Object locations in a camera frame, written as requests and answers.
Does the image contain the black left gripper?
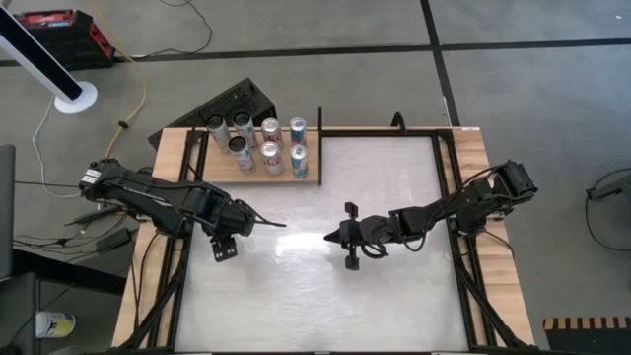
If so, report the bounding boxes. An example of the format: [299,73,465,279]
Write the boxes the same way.
[206,194,288,238]

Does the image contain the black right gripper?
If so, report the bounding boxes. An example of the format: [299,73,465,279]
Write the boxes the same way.
[322,200,396,272]

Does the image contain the silver Diet Coke can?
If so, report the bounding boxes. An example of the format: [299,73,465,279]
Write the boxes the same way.
[259,140,286,177]
[260,116,285,152]

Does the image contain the blue silver Red Bull can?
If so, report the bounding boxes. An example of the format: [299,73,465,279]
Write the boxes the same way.
[289,143,310,179]
[288,116,309,148]

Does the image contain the white Celsius peach can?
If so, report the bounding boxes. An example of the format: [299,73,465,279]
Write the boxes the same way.
[232,111,259,151]

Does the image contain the black mesh computer tower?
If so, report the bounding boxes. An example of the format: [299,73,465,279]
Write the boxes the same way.
[147,77,278,151]

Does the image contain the black power adapter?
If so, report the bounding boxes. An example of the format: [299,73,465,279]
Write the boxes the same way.
[96,227,133,253]

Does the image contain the white black tower fan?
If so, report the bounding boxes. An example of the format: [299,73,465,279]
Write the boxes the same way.
[0,4,99,115]

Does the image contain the white canister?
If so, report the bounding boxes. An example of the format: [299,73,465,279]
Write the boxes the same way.
[35,311,77,340]

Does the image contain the black tan striped panel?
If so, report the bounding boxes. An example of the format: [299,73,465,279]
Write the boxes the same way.
[541,316,631,354]

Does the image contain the red black toolbox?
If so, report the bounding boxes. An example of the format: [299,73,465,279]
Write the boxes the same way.
[13,8,117,71]

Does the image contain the grey stand base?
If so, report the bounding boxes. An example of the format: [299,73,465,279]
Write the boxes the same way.
[585,170,631,252]

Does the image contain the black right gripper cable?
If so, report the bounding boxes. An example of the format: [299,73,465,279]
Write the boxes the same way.
[359,239,430,260]

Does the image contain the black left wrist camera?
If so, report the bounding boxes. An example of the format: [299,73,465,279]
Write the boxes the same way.
[210,235,239,263]

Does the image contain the wooden shelf with black frame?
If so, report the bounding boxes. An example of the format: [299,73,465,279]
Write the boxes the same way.
[201,106,324,187]

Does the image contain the black metal table frame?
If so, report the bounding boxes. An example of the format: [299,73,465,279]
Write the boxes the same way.
[117,126,531,355]

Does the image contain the yellow floor cable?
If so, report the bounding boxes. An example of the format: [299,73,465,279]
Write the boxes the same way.
[86,0,149,159]

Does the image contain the black floor cable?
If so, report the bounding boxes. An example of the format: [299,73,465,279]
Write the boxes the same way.
[130,0,215,58]

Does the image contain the white floor cable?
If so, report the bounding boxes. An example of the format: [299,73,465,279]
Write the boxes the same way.
[31,96,83,200]

